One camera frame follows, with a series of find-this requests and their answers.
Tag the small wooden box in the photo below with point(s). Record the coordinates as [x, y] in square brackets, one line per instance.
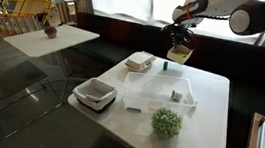
[176, 58]

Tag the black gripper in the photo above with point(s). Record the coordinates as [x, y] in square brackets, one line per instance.
[181, 33]

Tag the dark red potted plant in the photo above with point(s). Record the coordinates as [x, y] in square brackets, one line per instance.
[51, 32]

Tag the white square side table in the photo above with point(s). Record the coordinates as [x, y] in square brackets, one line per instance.
[49, 41]

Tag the yellow block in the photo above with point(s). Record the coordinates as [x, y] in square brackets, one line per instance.
[182, 55]

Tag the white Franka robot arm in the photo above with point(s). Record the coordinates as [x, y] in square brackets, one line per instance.
[220, 7]

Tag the yellow metal cart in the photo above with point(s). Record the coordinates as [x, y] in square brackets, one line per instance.
[26, 6]

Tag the wooden crates stack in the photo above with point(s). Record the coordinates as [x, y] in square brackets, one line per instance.
[72, 10]

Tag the clear plastic lunchbox container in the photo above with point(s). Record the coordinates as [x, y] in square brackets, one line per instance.
[150, 97]

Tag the green artificial ball plant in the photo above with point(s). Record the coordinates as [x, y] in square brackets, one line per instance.
[166, 123]

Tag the orange ladder rack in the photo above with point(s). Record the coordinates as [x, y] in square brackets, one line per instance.
[14, 23]

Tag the small green cylinder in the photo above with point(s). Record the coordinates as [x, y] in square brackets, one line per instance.
[165, 66]

